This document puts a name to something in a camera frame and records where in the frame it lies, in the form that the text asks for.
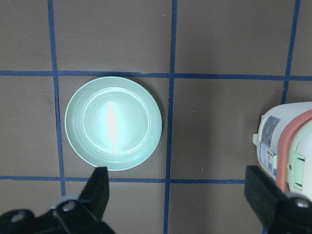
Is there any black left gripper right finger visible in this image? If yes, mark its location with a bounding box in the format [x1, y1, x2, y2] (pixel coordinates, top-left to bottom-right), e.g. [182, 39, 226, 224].
[244, 166, 312, 234]

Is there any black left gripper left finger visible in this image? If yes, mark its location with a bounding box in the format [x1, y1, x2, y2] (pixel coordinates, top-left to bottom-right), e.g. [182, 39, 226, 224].
[0, 167, 114, 234]

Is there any green plate far side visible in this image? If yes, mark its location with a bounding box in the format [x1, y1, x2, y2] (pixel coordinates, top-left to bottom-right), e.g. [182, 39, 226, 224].
[64, 77, 162, 171]

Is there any white rice cooker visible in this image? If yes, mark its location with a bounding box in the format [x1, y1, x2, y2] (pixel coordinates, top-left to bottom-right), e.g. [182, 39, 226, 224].
[253, 102, 312, 199]

